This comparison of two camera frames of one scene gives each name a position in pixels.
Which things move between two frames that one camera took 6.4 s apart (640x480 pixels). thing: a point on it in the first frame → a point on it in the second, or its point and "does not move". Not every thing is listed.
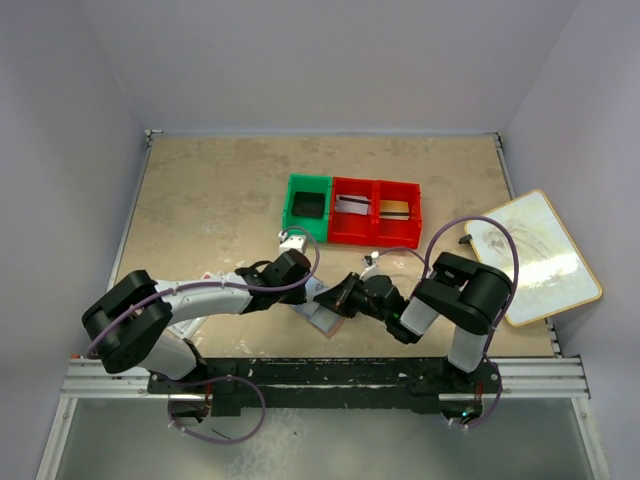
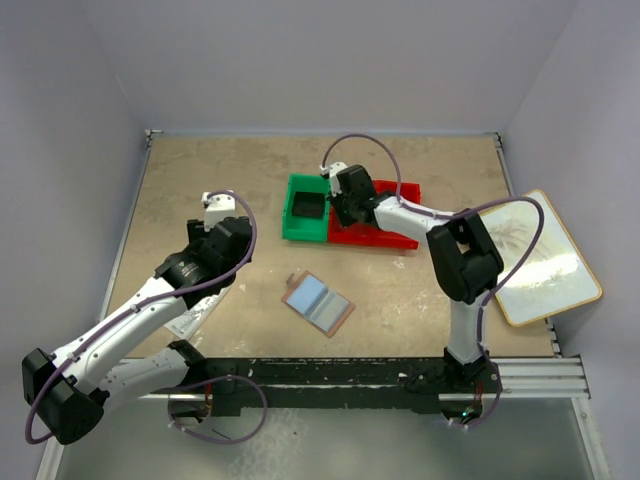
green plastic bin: x=316 y=230 does not move
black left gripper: x=297 y=296 → x=197 y=234
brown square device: x=321 y=318 does not move
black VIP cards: x=306 y=204 does not move
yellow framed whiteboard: x=552 y=276 does not move
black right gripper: x=338 y=297 → x=344 y=220
